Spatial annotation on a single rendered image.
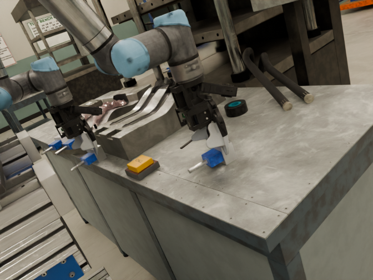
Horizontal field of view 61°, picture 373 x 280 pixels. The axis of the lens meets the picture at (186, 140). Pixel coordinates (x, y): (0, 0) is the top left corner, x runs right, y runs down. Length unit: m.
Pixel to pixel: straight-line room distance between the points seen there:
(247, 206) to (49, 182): 0.41
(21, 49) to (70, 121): 7.21
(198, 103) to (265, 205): 0.29
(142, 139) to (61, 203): 0.48
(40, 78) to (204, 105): 0.58
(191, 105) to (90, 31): 0.28
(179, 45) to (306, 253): 0.53
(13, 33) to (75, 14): 7.60
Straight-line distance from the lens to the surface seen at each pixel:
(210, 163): 0.83
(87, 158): 1.19
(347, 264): 0.99
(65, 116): 1.16
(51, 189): 0.71
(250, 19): 1.77
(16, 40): 8.34
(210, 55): 2.04
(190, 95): 0.77
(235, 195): 0.73
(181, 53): 0.73
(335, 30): 2.25
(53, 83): 1.13
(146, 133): 1.12
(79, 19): 0.77
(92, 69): 5.72
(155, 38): 0.70
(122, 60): 0.67
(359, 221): 0.99
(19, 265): 0.76
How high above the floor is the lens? 1.21
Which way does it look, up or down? 22 degrees down
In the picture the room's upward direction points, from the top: 20 degrees counter-clockwise
